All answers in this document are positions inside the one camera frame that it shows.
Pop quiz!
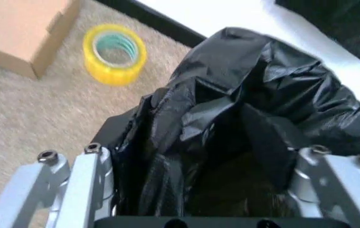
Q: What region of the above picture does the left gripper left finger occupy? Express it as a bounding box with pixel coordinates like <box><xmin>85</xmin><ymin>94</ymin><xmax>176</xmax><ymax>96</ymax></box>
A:
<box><xmin>0</xmin><ymin>95</ymin><xmax>151</xmax><ymax>228</ymax></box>

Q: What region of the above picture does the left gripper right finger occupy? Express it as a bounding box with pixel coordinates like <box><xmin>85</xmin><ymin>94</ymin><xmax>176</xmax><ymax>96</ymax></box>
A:
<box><xmin>289</xmin><ymin>144</ymin><xmax>360</xmax><ymax>228</ymax></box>

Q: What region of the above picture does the black plastic garbage bag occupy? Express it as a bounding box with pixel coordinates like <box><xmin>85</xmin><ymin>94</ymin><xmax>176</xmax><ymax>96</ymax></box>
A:
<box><xmin>109</xmin><ymin>27</ymin><xmax>360</xmax><ymax>218</ymax></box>

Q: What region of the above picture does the yellow clear tape roll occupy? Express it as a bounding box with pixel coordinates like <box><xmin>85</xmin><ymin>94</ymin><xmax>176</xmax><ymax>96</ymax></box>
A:
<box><xmin>82</xmin><ymin>23</ymin><xmax>149</xmax><ymax>86</ymax></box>

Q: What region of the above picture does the brown cardboard box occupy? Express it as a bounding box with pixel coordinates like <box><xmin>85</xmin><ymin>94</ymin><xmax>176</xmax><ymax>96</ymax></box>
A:
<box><xmin>0</xmin><ymin>0</ymin><xmax>81</xmax><ymax>79</ymax></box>

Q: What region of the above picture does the black cabinet base strip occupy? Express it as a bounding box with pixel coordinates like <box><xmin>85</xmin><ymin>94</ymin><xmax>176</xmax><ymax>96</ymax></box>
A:
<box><xmin>116</xmin><ymin>0</ymin><xmax>208</xmax><ymax>48</ymax></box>

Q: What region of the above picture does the white cabinet panel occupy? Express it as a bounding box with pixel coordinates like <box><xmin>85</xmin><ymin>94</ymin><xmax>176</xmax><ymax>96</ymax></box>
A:
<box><xmin>134</xmin><ymin>0</ymin><xmax>360</xmax><ymax>72</ymax></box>

